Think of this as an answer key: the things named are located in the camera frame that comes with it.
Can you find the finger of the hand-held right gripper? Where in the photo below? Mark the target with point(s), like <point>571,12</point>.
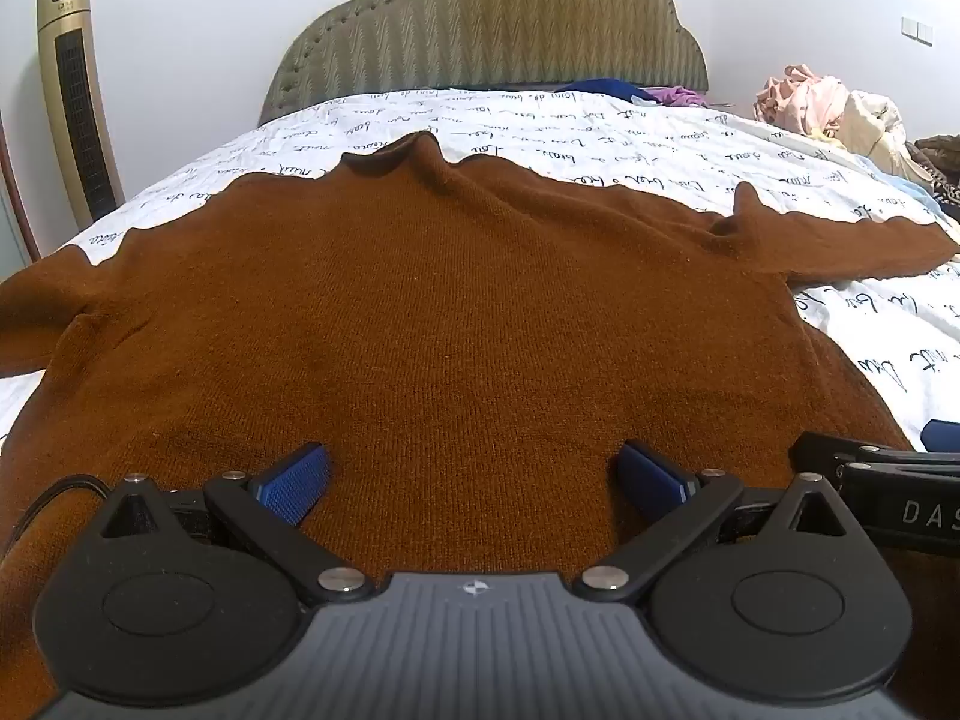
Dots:
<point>945,435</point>
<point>825,451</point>

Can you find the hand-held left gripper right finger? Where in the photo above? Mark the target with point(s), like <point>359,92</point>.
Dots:
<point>649,481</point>

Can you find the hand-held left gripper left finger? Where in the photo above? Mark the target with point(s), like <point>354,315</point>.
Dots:
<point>296,484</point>

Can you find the brown knit sweater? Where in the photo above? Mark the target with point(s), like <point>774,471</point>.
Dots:
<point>450,315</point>

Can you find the light blue cloth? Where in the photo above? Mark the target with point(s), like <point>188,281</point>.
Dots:
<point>911,191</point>

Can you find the dark patterned cloth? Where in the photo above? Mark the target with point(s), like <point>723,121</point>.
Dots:
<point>941,165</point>

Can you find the cream cloth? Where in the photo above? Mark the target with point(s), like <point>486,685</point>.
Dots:
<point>874,127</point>

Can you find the white script-printed blanket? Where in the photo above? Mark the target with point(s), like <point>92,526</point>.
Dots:
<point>600,135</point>

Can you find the pink cloth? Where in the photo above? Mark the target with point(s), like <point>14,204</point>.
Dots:
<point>799,101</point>

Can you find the purple cloth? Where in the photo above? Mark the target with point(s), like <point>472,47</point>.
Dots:
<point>675,96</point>

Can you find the dark blue cloth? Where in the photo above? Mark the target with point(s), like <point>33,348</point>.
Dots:
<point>596,87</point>

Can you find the gold tower air conditioner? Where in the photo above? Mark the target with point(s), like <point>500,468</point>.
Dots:
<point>79,112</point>

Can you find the olive padded headboard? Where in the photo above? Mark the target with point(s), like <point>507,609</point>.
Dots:
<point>480,22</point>

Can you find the white light switch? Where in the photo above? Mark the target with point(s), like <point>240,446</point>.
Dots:
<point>916,28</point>

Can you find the wooden door frame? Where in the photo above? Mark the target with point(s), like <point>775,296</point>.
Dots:
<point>13,187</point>

